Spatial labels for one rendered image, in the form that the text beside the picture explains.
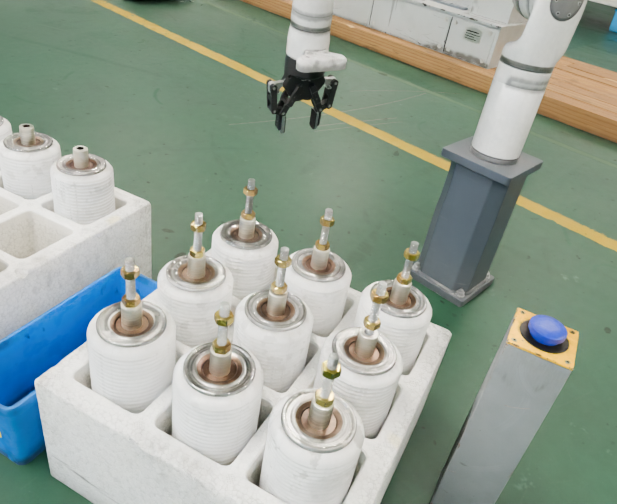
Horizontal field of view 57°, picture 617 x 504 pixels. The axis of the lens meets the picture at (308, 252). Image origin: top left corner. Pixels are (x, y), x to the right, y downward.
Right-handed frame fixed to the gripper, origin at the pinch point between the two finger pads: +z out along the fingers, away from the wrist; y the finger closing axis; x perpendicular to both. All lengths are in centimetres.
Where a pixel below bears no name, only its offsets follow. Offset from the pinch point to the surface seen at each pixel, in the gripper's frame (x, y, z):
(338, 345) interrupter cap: 55, 19, -5
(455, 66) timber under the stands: -103, -127, 45
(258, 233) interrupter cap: 30.9, 19.5, -2.0
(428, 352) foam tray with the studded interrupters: 54, 3, 4
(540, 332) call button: 65, 1, -13
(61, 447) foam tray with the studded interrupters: 48, 50, 11
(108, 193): 9.7, 37.5, 3.0
